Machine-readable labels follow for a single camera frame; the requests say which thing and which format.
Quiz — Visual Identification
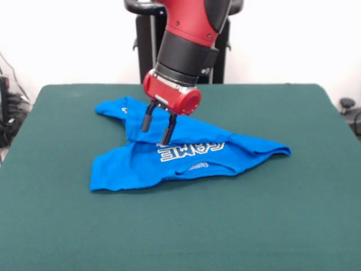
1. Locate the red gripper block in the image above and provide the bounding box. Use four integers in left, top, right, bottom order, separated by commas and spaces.
140, 69, 202, 145

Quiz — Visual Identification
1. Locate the blue printed t-shirt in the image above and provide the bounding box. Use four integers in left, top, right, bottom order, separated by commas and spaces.
89, 95, 292, 193

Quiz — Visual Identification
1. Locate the dark green table cloth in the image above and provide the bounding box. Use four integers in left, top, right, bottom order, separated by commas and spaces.
0, 83, 361, 271

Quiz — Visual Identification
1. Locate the black electronics box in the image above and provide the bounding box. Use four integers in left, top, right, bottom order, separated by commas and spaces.
0, 75, 11, 125

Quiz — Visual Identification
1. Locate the black chair part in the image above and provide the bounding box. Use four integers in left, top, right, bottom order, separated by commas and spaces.
339, 97, 361, 142

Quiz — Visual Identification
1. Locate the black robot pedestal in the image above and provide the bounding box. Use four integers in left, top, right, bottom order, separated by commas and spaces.
124, 0, 244, 85

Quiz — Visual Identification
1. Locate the black cable bundle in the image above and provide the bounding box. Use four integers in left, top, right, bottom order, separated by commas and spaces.
0, 50, 33, 149

